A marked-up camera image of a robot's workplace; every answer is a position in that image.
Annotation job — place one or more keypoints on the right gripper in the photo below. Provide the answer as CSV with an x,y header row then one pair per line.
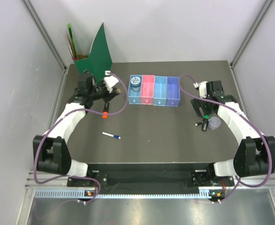
x,y
196,105

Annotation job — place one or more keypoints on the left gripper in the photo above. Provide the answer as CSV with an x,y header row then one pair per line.
x,y
109,96

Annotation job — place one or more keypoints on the green highlighter marker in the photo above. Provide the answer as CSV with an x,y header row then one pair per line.
x,y
205,123

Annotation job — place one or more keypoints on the orange highlighter marker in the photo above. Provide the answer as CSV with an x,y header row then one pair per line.
x,y
105,110

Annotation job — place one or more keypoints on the clear round clip container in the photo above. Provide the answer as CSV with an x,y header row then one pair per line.
x,y
214,123

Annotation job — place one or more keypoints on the green lever arch binder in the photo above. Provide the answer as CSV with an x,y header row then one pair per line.
x,y
97,61

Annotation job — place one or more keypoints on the teal blue drawer box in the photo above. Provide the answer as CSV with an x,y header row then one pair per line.
x,y
160,91

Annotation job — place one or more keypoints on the light blue drawer box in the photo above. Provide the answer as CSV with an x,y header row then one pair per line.
x,y
133,97

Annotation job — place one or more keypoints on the round patterned tape roll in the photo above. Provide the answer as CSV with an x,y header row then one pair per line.
x,y
136,82

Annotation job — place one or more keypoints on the pink drawer box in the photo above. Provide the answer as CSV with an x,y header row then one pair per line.
x,y
147,89

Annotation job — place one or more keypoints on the purple drawer box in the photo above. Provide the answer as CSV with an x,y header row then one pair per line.
x,y
173,92

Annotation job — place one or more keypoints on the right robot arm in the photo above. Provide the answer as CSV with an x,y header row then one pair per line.
x,y
255,154

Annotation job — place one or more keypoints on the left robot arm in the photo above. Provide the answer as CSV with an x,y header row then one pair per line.
x,y
50,150

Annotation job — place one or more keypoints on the blue white pen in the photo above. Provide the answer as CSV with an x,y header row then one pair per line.
x,y
111,135

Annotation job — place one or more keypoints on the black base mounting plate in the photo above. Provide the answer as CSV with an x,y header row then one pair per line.
x,y
134,179

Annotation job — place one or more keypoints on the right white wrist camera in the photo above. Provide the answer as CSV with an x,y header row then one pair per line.
x,y
201,87

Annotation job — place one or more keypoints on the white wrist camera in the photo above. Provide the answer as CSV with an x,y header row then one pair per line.
x,y
110,81
201,87

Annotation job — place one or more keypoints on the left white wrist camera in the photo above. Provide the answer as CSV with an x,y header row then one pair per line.
x,y
110,81

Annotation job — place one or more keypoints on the grey slotted cable duct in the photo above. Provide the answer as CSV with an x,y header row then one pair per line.
x,y
89,194

